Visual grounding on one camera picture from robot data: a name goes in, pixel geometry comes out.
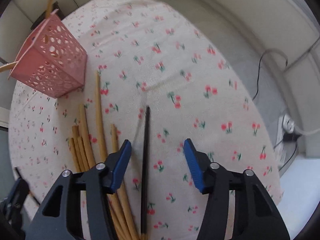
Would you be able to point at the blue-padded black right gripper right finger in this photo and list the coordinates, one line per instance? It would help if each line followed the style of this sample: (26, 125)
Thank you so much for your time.
(256, 215)

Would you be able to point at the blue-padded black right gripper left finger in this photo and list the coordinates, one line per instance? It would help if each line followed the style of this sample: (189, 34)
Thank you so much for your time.
(59, 215)

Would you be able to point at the black chopstick with gold band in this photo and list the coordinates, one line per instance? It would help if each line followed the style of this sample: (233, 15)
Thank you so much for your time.
(144, 180)

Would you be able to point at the white kitchen cabinets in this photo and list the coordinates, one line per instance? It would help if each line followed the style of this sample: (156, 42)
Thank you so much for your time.
(273, 45)

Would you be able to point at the white power strip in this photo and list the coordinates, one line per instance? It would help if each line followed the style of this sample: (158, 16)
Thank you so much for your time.
(286, 125)

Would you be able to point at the black power adapter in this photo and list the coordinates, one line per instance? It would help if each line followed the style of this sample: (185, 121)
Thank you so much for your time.
(291, 137)

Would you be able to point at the pink perforated utensil holder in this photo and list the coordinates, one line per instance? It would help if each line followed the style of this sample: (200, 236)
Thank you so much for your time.
(51, 59)

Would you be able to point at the wooden chopstick leaning from holder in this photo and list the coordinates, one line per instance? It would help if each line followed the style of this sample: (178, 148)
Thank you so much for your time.
(7, 66)

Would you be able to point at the cherry print tablecloth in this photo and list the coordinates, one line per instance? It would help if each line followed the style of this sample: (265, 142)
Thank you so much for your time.
(146, 54)

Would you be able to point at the black trash bin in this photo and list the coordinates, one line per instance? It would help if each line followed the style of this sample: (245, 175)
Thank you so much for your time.
(43, 16)

